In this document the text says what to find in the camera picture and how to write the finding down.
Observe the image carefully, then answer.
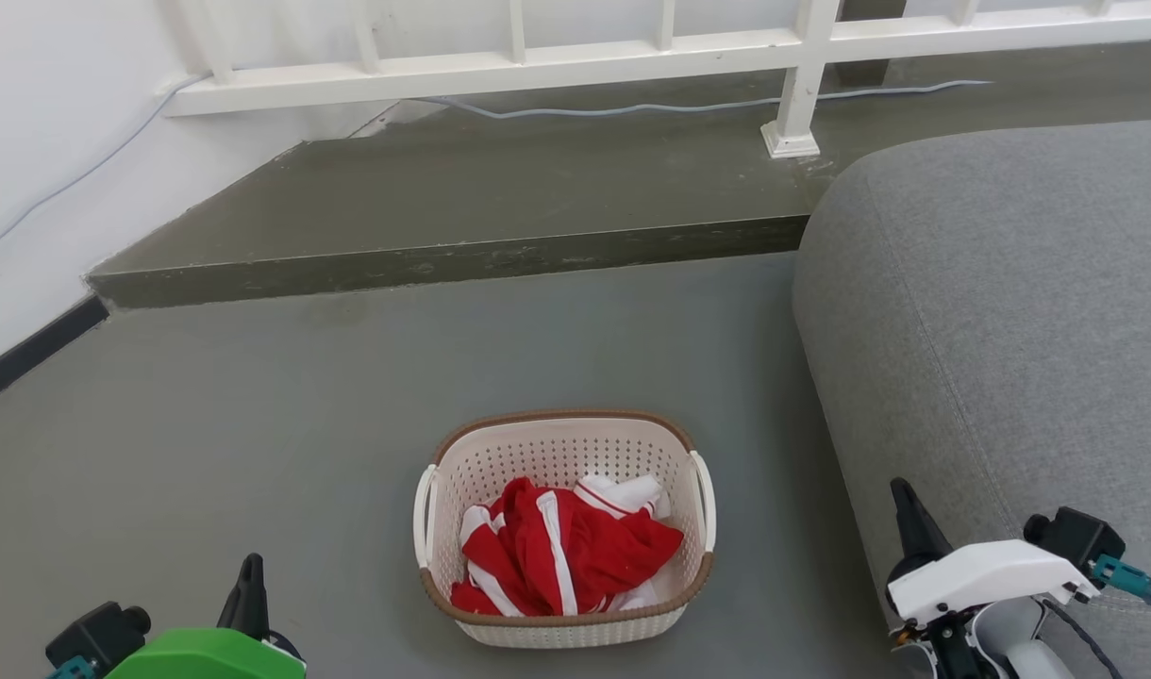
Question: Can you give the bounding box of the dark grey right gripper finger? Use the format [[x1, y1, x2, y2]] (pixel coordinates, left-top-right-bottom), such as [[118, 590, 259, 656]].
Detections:
[[892, 478, 955, 578]]

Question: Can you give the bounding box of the thin grey cable on wall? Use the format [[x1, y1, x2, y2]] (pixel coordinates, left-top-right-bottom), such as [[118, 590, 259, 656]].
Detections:
[[0, 74, 209, 263]]

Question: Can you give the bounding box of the red and white garment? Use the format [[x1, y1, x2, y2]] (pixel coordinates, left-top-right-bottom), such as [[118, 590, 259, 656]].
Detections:
[[450, 474, 686, 618]]

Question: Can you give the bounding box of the white metal railing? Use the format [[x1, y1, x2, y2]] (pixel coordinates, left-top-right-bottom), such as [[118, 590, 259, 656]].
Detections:
[[160, 0, 1151, 159]]

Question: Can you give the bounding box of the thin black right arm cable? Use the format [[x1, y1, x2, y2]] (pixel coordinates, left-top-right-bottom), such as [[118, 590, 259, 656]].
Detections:
[[1043, 599, 1126, 679]]

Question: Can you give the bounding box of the grey fabric sofa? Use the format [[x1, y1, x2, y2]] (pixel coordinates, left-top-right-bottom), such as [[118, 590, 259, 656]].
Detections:
[[792, 118, 1151, 679]]

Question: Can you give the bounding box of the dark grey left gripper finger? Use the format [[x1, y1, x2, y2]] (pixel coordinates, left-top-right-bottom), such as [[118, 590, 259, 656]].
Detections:
[[217, 554, 271, 635]]

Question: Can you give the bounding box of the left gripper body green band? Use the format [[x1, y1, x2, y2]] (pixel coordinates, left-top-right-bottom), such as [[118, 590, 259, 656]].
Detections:
[[104, 627, 308, 679]]

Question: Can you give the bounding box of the teal plug right camera cable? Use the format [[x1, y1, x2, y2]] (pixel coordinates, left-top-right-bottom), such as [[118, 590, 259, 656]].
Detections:
[[1090, 555, 1151, 610]]

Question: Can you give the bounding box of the black baseboard strip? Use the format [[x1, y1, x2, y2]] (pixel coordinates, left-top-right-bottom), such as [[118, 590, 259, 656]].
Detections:
[[0, 295, 110, 413]]

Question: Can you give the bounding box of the white laundry basket brown rim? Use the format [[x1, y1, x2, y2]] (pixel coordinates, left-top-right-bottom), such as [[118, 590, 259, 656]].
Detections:
[[412, 408, 718, 650]]

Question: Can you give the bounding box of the dark grey pillar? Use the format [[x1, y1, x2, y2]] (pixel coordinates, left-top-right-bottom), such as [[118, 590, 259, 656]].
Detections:
[[835, 0, 907, 88]]

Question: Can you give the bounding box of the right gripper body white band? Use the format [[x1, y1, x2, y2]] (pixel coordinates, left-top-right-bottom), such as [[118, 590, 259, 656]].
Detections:
[[887, 539, 1101, 624]]

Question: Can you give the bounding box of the grey cable on floor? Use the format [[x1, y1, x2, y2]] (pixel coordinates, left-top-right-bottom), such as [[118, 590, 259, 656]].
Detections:
[[415, 79, 993, 120]]

